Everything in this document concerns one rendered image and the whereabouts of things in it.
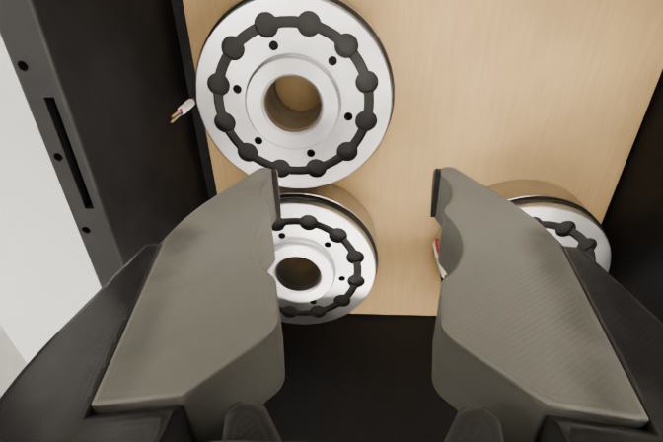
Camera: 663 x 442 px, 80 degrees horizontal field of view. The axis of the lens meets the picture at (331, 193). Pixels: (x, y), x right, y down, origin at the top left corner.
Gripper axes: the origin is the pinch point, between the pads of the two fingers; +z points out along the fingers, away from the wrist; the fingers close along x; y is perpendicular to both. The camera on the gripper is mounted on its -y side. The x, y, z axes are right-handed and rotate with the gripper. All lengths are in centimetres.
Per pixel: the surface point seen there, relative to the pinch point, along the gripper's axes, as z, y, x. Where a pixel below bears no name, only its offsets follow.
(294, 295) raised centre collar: 8.1, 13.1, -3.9
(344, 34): 9.0, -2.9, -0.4
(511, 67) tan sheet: 11.8, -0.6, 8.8
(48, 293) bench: 25, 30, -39
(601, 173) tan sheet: 11.8, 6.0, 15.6
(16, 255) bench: 25, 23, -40
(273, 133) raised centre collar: 8.1, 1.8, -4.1
